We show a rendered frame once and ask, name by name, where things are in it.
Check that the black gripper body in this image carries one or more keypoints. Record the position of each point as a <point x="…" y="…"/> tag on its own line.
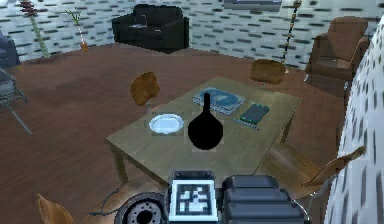
<point x="141" y="210"/>

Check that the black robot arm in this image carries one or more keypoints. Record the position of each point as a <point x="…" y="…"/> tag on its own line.
<point x="256" y="203"/>

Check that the black round vase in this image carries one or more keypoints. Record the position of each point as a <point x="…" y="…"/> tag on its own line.
<point x="205" y="131"/>

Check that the brown wooden chair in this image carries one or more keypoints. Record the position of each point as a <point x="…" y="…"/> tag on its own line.
<point x="267" y="71"/>
<point x="144" y="88"/>
<point x="300" y="166"/>
<point x="110" y="203"/>

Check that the wooden dining table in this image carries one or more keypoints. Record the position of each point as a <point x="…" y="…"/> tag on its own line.
<point x="186" y="150"/>

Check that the white plate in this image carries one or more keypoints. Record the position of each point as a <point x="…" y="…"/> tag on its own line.
<point x="166" y="124"/>

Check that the green book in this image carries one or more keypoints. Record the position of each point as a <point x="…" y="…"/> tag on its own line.
<point x="255" y="113"/>

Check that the grey metal chair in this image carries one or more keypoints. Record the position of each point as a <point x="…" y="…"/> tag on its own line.
<point x="10" y="96"/>

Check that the black sofa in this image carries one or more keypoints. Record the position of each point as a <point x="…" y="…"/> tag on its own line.
<point x="151" y="28"/>

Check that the small potted plant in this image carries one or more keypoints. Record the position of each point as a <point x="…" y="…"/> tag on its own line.
<point x="80" y="30"/>

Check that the dark blue armchair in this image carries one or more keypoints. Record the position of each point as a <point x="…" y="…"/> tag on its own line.
<point x="7" y="51"/>

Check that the striped floor lamp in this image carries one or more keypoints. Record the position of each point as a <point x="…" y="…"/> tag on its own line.
<point x="289" y="33"/>

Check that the brown armchair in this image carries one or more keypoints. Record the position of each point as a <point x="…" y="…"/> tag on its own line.
<point x="336" y="50"/>

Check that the grey wall television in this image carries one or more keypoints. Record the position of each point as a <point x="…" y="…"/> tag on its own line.
<point x="252" y="4"/>

